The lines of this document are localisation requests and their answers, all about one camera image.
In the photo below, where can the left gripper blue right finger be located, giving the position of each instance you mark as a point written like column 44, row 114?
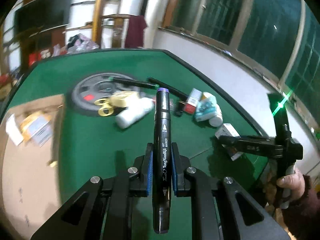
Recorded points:
column 220, row 208

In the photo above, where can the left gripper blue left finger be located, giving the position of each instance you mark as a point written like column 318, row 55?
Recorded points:
column 102, row 208

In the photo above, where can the black purple art marker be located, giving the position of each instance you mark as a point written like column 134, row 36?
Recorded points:
column 162, row 163

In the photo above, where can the black gold lipstick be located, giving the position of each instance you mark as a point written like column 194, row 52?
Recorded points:
column 179, row 109

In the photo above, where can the maroon sleeve right forearm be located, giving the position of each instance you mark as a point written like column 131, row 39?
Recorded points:
column 302, row 215

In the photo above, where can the person's right hand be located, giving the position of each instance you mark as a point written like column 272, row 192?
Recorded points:
column 294, row 182

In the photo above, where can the grey white medicine box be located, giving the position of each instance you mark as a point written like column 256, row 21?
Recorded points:
column 228, row 130

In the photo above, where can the white pill bottle red label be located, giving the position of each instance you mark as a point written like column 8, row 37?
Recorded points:
column 217, row 119

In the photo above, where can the cardboard storage box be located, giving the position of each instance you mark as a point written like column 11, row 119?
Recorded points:
column 30, row 191

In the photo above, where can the teal white tissue pack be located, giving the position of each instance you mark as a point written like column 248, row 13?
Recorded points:
column 206, row 109

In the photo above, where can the yellow jar white lid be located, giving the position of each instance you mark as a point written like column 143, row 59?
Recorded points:
column 206, row 96

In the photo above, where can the white red medicine box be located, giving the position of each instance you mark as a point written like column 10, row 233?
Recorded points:
column 192, row 101

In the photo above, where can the white plastic bottle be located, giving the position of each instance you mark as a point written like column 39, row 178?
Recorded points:
column 134, row 112

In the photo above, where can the cream tape roll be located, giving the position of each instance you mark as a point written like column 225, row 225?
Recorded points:
column 124, row 99

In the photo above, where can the grey round table centre disc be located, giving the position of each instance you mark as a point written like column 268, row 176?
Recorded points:
column 97, row 86

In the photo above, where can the black marker blue cap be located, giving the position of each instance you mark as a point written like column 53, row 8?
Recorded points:
column 172, row 90

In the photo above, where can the black marker green cap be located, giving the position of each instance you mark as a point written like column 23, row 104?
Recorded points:
column 132, row 82

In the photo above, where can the pile of clothes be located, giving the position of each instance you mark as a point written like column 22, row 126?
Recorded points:
column 80, row 43

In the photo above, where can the wooden shelf cabinet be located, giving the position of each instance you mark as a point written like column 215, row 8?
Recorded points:
column 37, row 29

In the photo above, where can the maroon cloth on chair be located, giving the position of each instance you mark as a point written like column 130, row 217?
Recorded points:
column 135, row 32

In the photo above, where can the wooden chair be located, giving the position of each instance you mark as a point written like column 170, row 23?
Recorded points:
column 110, row 31

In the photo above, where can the white standing air conditioner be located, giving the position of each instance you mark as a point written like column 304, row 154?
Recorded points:
column 153, row 16

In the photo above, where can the black television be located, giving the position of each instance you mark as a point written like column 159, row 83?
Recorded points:
column 43, row 14

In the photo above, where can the yellow handled scissors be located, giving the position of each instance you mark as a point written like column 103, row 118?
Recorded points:
column 105, row 107

